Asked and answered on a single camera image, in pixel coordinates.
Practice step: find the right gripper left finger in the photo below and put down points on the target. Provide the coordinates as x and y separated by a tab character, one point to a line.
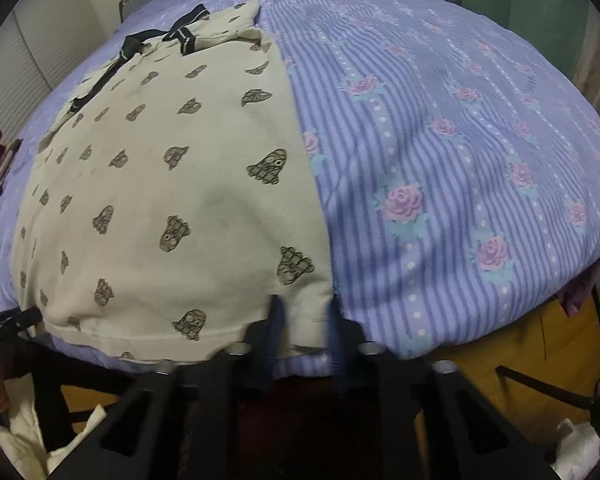
266	336

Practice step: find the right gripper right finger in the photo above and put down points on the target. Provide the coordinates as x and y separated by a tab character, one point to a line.
344	336

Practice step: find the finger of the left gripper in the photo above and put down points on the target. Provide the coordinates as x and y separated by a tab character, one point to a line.
15	321

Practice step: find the cream patterned polo shirt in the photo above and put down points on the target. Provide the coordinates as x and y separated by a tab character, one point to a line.
173	199

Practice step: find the cream cloth on floor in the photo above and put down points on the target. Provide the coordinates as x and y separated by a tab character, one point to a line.
22	440

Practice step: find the purple floral bed cover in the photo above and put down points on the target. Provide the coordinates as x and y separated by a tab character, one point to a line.
458	170

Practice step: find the white crumpled cloth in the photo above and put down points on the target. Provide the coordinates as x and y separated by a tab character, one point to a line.
578	450

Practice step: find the white louvered wardrobe door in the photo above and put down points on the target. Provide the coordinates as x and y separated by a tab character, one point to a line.
41	42

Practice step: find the beige curtain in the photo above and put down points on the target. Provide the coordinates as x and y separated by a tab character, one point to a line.
587	75

